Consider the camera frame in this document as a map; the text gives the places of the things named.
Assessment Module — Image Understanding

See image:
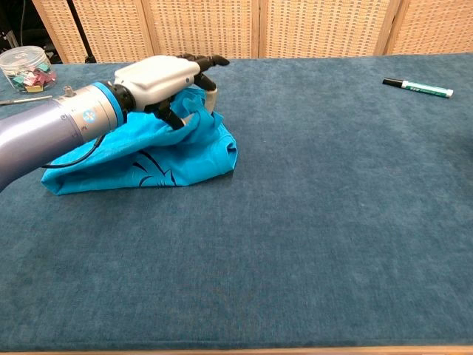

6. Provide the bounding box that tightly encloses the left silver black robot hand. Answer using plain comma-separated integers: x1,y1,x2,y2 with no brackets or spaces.
112,53,230,130

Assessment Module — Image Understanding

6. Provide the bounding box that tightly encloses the blue carpet table cover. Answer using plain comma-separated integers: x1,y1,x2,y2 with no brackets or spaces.
0,53,473,351

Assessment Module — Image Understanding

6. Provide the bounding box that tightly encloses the black tripod stand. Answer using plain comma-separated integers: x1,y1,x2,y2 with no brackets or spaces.
66,0,98,64

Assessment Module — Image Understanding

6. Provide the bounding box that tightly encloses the wicker folding screen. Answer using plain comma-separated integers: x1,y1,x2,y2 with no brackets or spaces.
31,0,473,64

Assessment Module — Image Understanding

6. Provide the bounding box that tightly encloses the blue Carolina Panthers T-shirt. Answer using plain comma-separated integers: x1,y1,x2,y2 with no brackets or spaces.
40,85,238,196

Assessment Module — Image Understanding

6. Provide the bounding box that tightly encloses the white marker with black cap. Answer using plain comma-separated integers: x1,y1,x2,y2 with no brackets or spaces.
381,77,455,99

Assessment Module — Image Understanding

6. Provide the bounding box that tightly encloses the clear jar of binder clips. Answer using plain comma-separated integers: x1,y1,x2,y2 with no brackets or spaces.
0,45,58,94

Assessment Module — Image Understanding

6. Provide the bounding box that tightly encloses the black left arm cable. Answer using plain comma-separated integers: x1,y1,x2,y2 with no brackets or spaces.
42,135,106,169

